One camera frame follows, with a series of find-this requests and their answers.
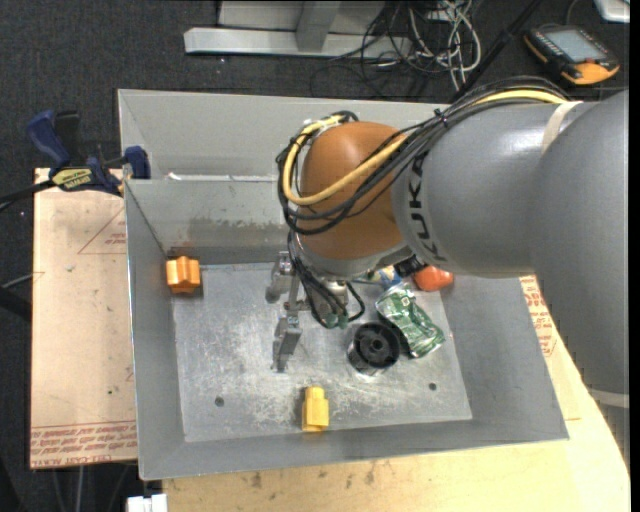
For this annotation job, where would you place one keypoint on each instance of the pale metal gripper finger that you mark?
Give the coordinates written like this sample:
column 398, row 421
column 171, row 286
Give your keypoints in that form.
column 280, row 345
column 291, row 350

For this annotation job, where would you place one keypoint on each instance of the grey metal bin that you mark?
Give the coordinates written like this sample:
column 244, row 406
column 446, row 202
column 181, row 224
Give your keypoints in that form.
column 240, row 350

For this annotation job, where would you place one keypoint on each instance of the yellow block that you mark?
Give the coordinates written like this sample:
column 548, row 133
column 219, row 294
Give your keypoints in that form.
column 315, row 410

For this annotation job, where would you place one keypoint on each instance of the black round spool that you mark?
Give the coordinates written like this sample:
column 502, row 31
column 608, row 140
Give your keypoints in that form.
column 375, row 347

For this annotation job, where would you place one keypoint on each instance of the orange-red rounded thing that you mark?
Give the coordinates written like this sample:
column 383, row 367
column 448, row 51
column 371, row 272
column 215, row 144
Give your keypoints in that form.
column 434, row 280

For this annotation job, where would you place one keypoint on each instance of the orange cross-shaped block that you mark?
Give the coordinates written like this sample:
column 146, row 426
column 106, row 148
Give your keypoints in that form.
column 183, row 274

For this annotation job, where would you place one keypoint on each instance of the brown cardboard board, red print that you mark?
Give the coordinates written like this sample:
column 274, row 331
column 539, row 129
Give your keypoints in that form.
column 80, row 325

